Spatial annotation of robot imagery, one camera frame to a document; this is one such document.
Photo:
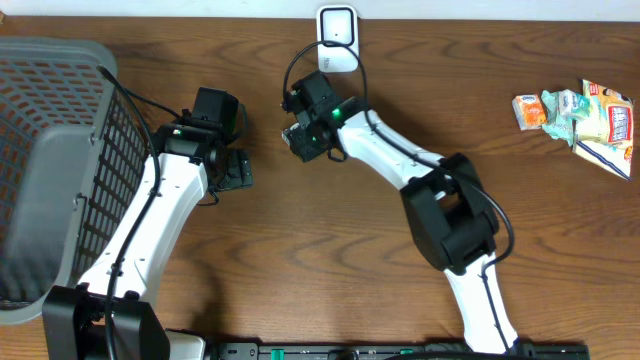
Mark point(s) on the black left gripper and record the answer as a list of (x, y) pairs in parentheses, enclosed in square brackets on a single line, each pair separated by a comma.
[(243, 171)]

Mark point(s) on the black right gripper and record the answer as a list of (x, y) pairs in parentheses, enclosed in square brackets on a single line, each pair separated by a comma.
[(299, 147)]

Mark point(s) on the orange white small pack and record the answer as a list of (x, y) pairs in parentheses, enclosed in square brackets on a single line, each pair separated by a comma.
[(529, 112)]

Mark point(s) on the teal white packet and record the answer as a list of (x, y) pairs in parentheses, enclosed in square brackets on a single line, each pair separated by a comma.
[(558, 127)]

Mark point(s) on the green white small box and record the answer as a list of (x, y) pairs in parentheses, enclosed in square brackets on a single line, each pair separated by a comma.
[(573, 105)]

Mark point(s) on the white blue snack bag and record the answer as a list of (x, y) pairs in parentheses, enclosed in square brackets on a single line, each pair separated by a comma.
[(605, 137)]

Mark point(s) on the round black red tin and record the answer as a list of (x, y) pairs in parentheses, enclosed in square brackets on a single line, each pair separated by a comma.
[(285, 136)]

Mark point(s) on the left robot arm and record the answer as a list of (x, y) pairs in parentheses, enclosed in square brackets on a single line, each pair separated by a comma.
[(110, 313)]

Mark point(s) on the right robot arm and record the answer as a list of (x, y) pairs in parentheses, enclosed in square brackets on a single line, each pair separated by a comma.
[(452, 220)]

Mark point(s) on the white barcode scanner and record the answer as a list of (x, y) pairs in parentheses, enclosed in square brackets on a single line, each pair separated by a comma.
[(337, 23)]

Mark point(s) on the grey plastic basket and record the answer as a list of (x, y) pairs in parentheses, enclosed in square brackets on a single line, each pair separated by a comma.
[(71, 162)]

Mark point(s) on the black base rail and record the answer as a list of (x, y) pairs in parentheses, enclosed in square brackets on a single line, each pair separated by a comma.
[(442, 350)]

